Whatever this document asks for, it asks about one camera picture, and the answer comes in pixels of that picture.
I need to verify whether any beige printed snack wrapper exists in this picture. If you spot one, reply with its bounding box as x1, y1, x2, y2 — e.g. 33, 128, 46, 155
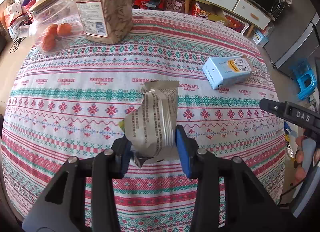
120, 80, 179, 168

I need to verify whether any person's right hand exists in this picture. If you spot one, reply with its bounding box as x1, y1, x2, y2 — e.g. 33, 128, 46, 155
292, 136, 307, 186

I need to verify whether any blue plastic stool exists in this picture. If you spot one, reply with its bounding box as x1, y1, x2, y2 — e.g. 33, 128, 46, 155
293, 61, 317, 100

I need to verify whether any grey refrigerator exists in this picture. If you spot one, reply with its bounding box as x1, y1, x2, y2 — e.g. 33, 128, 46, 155
264, 0, 319, 79

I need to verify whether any blue white cardboard box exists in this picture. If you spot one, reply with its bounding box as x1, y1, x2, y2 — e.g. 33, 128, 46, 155
251, 29, 268, 48

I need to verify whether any light blue carton box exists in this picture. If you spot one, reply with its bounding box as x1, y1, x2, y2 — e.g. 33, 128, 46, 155
202, 55, 255, 90

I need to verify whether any patterned striped tablecloth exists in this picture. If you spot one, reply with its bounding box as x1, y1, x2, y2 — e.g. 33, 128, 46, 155
2, 10, 285, 231

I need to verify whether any glass jar with oranges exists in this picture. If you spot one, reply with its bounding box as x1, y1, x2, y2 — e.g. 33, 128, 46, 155
29, 0, 83, 55

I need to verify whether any plastic jar of seeds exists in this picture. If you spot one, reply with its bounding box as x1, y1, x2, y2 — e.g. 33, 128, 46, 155
72, 0, 133, 44

